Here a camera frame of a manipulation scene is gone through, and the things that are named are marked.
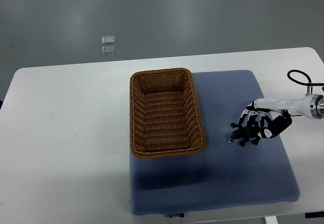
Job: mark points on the dark toy crocodile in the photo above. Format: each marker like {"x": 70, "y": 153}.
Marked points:
{"x": 245, "y": 133}

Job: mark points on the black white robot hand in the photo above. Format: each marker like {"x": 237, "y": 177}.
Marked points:
{"x": 267, "y": 118}

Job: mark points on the brown wicker basket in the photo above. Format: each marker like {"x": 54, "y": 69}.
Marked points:
{"x": 165, "y": 118}

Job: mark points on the upper floor metal plate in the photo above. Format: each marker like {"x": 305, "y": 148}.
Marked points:
{"x": 108, "y": 39}

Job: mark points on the blue grey cushion mat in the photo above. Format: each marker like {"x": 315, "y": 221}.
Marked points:
{"x": 222, "y": 175}

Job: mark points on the black label tag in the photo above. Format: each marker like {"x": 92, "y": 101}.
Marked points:
{"x": 174, "y": 215}

